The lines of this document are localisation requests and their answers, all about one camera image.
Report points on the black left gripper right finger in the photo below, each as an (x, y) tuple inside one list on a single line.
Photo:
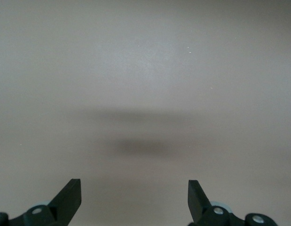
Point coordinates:
[(199, 204)]

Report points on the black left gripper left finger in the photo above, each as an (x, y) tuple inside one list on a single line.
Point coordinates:
[(65, 207)]

